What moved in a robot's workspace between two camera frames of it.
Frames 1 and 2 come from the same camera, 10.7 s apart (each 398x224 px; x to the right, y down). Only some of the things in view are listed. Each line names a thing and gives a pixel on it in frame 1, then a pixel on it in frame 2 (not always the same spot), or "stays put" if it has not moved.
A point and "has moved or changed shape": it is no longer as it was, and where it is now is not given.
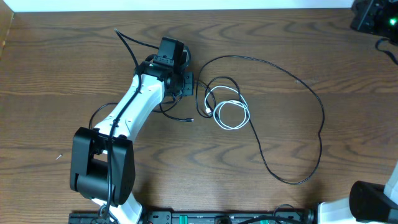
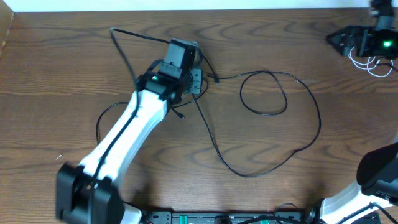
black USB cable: [158, 111] has moved or changed shape
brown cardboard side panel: [6, 15] stays put
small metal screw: [60, 155] stays put
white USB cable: [216, 112] -> [354, 61]
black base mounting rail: [306, 216] stays put
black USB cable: [248, 111] -> [268, 72]
